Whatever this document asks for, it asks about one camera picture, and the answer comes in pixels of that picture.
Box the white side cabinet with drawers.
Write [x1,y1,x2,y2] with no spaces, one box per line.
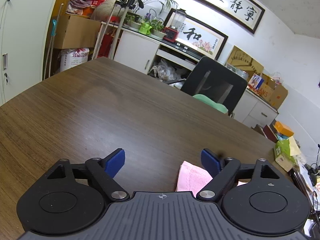
[233,89,278,128]

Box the flat brown cardboard sheet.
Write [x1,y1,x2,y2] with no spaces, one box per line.
[227,46,264,77]

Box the green watering can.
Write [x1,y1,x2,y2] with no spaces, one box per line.
[139,22,152,35]

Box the white printed sack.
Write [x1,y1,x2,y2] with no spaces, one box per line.
[60,48,89,72]

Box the cardboard box with red letters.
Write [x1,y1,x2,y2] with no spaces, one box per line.
[258,74,289,109]

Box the white metal filing cabinet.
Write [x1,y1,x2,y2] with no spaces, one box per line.
[1,0,55,104]

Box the pink fluffy towel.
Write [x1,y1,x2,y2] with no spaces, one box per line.
[174,160,249,192]

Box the potted green plant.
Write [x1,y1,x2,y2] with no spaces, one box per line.
[150,18,166,40]

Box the white low cabinet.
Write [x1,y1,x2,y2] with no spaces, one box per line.
[101,21,203,77]

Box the red base blender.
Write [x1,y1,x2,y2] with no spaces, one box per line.
[163,8,187,43]

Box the large brown cardboard box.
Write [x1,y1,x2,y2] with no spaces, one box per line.
[54,14,101,49]

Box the green tissue box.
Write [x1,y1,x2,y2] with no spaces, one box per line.
[273,136,301,172]

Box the black office chair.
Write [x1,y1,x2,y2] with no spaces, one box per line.
[181,56,247,115]

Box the mop with teal clip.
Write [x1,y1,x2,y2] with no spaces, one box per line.
[43,3,64,80]

